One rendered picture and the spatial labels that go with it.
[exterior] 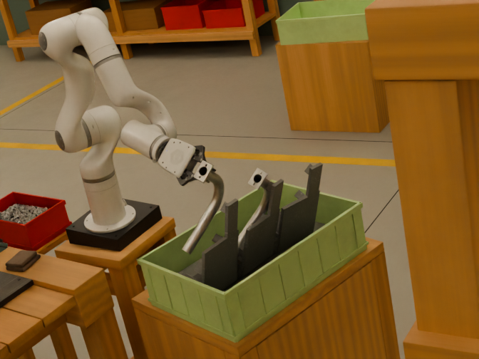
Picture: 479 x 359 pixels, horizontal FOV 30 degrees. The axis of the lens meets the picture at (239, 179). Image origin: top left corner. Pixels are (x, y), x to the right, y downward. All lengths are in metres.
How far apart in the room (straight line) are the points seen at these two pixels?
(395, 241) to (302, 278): 1.88
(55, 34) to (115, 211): 0.72
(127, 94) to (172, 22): 5.78
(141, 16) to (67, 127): 5.71
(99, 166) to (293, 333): 0.90
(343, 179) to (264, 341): 2.76
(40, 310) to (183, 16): 5.74
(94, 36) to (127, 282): 0.91
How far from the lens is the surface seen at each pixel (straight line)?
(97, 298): 2.99
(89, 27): 2.73
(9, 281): 3.09
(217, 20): 8.17
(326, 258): 2.82
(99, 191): 3.17
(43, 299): 2.96
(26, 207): 3.67
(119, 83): 2.69
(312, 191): 2.82
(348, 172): 5.43
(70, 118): 3.03
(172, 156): 2.61
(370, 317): 3.05
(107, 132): 3.10
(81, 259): 3.24
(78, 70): 2.93
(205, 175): 2.53
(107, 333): 3.06
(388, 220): 4.81
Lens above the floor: 2.26
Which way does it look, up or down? 24 degrees down
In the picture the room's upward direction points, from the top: 12 degrees counter-clockwise
